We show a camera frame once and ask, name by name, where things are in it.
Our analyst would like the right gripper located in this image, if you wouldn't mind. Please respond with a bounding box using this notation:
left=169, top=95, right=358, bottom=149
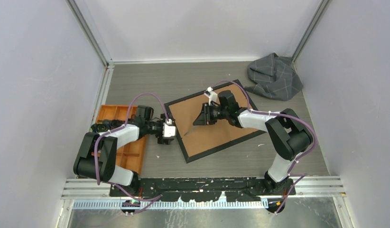
left=194, top=103, right=229, bottom=126

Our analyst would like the black picture frame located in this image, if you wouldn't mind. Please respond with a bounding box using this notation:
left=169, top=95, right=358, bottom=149
left=165, top=91, right=264, bottom=163

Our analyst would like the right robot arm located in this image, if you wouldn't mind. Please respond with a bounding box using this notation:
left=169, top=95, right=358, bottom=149
left=193, top=87, right=314, bottom=195

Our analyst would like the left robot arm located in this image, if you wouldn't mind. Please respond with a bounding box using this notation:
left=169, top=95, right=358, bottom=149
left=73, top=105, right=176, bottom=197

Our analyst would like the orange wooden divided tray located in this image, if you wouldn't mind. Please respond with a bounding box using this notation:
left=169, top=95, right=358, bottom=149
left=94, top=105, right=148, bottom=174

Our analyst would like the grey checked cloth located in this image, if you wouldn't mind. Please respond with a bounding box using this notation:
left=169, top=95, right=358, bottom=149
left=244, top=53, right=303, bottom=101

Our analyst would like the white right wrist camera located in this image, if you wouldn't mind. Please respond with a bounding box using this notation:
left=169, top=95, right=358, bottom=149
left=204, top=87, right=218, bottom=105

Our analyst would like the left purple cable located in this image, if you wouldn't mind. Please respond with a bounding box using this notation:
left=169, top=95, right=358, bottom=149
left=93, top=92, right=174, bottom=216

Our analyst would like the purple cable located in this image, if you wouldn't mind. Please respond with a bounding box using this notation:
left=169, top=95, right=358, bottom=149
left=204, top=80, right=318, bottom=215
left=93, top=92, right=174, bottom=216

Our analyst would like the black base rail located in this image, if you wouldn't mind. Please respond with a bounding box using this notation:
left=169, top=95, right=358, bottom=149
left=110, top=177, right=296, bottom=202

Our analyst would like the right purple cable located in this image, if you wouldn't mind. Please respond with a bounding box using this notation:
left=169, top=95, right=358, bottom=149
left=204, top=80, right=318, bottom=215

